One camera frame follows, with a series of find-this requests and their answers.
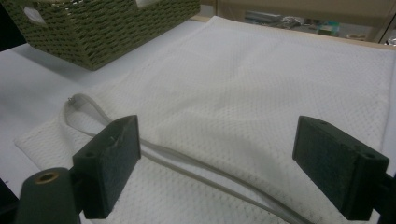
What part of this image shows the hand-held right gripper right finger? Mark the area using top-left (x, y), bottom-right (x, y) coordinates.
top-left (291, 115), bottom-right (390, 221)

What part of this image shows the green woven basket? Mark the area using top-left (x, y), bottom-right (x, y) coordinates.
top-left (1, 0), bottom-right (202, 72)

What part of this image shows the metal stand pole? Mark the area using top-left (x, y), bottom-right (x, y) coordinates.
top-left (373, 4), bottom-right (396, 45)

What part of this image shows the teal box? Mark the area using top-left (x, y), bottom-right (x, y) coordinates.
top-left (316, 21), bottom-right (341, 37)

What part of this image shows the grey flat object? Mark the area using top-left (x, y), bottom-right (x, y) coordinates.
top-left (245, 10), bottom-right (282, 24)

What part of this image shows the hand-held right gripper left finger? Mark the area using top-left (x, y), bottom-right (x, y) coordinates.
top-left (72, 114), bottom-right (142, 220)

